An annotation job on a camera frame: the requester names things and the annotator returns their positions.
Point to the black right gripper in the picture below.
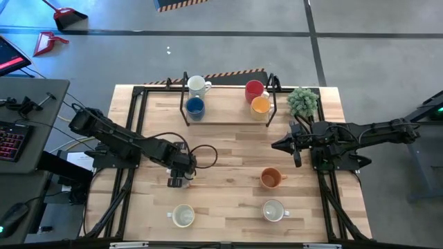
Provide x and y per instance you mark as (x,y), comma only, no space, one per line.
(311,141)

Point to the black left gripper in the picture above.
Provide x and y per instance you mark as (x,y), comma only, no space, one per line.
(181,160)

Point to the red lattice mug blue rim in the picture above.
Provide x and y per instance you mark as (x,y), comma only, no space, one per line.
(189,181)

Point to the orange ceramic mug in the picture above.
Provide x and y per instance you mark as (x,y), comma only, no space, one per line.
(270,179)

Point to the grey diamond mug red rim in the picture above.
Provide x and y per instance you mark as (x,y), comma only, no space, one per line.
(273,210)

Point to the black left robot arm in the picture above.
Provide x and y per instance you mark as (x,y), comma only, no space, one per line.
(121,138)

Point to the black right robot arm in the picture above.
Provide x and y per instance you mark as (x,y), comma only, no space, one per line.
(373,133)

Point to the orange floral mug yellow rim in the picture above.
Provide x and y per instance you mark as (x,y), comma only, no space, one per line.
(183,215)

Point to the green artificial succulent plant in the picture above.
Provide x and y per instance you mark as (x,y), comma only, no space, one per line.
(302,102)

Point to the yellow ceramic mug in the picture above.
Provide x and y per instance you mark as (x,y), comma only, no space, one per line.
(260,107)

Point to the wooden rack black metal legs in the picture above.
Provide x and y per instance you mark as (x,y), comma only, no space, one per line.
(228,114)

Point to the silver aluminium extrusion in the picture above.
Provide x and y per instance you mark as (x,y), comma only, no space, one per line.
(128,245)
(322,246)

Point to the white paper sheet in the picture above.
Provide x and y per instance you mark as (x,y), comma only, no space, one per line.
(81,160)

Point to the green patterned white mug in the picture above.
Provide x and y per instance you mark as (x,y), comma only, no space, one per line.
(196,84)

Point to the grey metal stand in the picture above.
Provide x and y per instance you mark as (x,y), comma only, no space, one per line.
(418,166)

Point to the small black adapter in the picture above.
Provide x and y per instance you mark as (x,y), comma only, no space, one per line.
(45,229)

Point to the black device green light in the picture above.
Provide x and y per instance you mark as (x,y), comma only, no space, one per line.
(434,105)

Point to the dark grey desk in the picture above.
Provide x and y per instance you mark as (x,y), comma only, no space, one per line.
(20,186)

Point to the black backlit keyboard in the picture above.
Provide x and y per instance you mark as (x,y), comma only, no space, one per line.
(14,141)

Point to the black computer mouse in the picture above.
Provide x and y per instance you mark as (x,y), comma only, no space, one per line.
(12,218)

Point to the black computer monitor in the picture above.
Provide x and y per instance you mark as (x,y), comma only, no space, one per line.
(10,57)

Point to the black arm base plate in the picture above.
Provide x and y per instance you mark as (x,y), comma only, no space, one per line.
(104,162)
(342,165)

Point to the black aluminium station frame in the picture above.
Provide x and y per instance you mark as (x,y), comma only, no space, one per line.
(138,89)

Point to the black clamp mount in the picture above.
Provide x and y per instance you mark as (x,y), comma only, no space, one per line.
(24,105)

